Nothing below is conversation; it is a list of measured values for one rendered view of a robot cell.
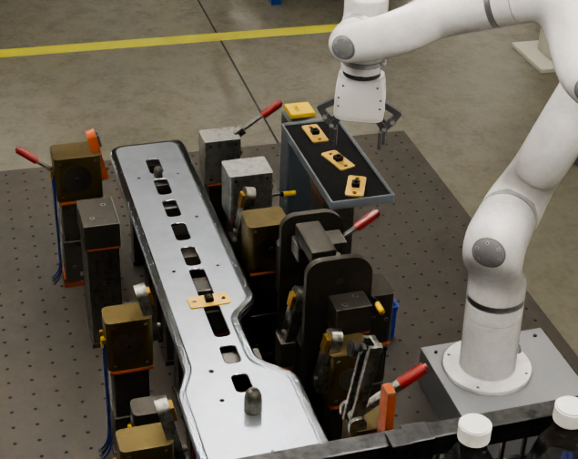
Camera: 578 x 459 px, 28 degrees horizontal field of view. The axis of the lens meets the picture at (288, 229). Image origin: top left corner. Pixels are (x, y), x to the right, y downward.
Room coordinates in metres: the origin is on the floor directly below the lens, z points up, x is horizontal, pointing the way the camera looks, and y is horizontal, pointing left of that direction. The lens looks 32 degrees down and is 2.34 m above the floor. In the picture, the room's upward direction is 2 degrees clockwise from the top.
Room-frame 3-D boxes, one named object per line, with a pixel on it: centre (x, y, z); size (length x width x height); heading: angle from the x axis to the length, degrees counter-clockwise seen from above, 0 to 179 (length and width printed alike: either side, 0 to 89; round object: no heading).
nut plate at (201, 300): (1.87, 0.16, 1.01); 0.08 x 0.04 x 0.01; 108
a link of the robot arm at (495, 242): (1.91, -0.42, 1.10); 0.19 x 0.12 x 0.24; 157
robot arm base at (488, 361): (1.94, -0.44, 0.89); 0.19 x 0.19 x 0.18
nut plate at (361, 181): (2.07, -0.14, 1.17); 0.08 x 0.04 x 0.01; 173
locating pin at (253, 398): (1.54, 0.05, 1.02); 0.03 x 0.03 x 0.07
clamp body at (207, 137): (2.49, 0.16, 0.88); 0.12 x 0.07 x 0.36; 108
